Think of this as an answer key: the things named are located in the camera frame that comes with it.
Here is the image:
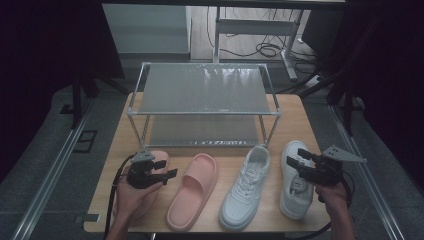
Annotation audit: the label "aluminium floor rail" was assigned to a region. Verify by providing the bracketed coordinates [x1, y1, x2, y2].
[11, 99, 96, 240]
[328, 104, 405, 240]

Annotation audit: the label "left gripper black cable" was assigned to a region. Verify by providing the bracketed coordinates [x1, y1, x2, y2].
[103, 153, 138, 240]

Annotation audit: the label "white power strip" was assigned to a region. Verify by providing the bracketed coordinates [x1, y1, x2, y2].
[304, 75, 325, 89]

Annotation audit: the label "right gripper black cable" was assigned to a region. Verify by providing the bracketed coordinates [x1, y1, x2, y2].
[283, 169, 356, 240]

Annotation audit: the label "grey cabinet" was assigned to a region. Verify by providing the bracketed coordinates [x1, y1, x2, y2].
[102, 3, 192, 55]

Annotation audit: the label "person's left hand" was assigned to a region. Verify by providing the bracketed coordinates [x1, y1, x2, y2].
[114, 173, 164, 225]

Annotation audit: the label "dark curtain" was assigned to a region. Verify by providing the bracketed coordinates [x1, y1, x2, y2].
[346, 0, 424, 189]
[0, 0, 126, 183]

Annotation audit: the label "white metal desk frame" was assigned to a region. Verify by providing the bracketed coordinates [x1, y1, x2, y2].
[213, 6, 305, 82]

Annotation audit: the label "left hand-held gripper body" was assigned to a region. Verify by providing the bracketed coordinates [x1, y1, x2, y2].
[126, 149, 158, 190]

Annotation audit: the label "person's right hand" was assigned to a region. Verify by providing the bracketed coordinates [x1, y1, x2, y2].
[314, 181, 349, 211]

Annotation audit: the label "dark monitor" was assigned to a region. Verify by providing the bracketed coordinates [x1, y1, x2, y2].
[301, 9, 347, 58]

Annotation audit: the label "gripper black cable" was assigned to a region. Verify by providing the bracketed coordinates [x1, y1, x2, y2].
[283, 169, 356, 240]
[103, 153, 138, 240]

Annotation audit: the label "white sneaker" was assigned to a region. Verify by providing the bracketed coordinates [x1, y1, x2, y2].
[279, 139, 316, 221]
[218, 145, 271, 232]

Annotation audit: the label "black metal stand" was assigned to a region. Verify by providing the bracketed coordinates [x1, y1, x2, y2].
[59, 66, 129, 130]
[298, 16, 366, 136]

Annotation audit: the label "grey metal shoe rack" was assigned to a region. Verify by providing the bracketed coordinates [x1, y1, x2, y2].
[126, 61, 283, 148]

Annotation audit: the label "black floor cables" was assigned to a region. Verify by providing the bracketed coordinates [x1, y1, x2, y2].
[206, 6, 318, 65]

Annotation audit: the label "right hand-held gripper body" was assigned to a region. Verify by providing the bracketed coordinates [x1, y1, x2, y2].
[306, 144, 368, 187]

